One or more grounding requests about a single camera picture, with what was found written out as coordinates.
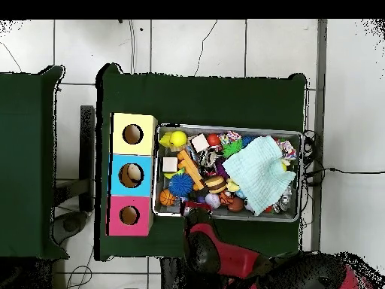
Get toy burger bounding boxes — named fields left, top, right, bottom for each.
left=205, top=175, right=227, bottom=194

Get wooden cube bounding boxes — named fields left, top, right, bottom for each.
left=162, top=157, right=179, bottom=173
left=190, top=133, right=211, bottom=153

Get green spiky ball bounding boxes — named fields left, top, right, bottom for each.
left=221, top=138, right=244, bottom=160

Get mint green knitted cloth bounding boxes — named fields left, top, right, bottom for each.
left=221, top=135, right=297, bottom=216

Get blue spiky ball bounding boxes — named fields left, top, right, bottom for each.
left=168, top=173, right=194, bottom=198

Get black cable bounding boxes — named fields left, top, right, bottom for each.
left=302, top=166, right=385, bottom=187

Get yellow ball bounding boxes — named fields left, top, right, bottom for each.
left=169, top=130, right=188, bottom=148

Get yellow cheese wedge toy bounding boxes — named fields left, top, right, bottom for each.
left=158, top=132, right=172, bottom=148

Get dark green table cloth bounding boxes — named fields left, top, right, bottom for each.
left=95, top=62, right=308, bottom=261
left=0, top=65, right=70, bottom=260

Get wooden box with three holes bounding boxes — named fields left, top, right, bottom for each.
left=106, top=112, right=158, bottom=237

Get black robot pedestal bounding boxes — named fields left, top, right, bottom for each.
left=159, top=257, right=193, bottom=289

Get orange plastic toy block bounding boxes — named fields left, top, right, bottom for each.
left=177, top=149, right=205, bottom=191

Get orange toy basketball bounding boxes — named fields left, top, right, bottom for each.
left=159, top=188, right=177, bottom=207

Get silver mesh bin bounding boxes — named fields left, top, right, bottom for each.
left=152, top=123, right=305, bottom=223

